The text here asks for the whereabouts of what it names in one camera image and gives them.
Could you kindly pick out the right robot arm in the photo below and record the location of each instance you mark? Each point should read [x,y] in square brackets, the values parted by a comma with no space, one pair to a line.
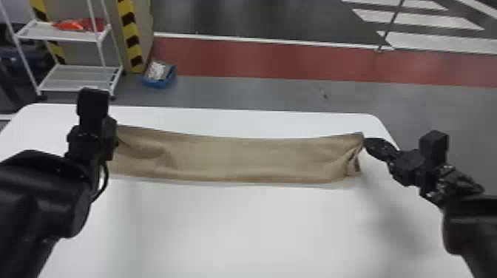
[470,229]

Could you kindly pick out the beige towel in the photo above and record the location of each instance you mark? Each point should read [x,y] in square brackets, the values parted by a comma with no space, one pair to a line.
[233,159]

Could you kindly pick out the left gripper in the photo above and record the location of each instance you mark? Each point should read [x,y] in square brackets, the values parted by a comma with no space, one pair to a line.
[91,145]

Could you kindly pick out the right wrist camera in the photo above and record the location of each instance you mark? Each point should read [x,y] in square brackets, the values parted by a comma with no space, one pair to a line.
[433,155]

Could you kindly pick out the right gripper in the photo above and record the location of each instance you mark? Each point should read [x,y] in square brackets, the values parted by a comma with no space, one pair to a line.
[405,167]

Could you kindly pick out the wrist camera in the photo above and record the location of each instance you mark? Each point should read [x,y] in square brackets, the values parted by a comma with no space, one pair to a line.
[92,108]
[433,155]

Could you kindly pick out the white shelf trolley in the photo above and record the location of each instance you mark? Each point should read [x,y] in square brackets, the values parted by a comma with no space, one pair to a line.
[70,75]

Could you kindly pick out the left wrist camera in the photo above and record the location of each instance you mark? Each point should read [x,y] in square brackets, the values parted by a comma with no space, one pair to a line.
[92,108]

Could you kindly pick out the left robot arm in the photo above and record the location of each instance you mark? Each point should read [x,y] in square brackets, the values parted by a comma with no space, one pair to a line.
[35,202]

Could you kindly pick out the red snack packet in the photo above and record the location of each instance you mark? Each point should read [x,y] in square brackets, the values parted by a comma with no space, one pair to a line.
[75,25]

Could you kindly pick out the yellow black striped post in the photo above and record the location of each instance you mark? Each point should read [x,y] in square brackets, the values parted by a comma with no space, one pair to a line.
[55,49]
[130,35]

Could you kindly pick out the blue basket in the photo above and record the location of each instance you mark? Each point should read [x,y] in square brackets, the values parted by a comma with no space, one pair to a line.
[158,75]

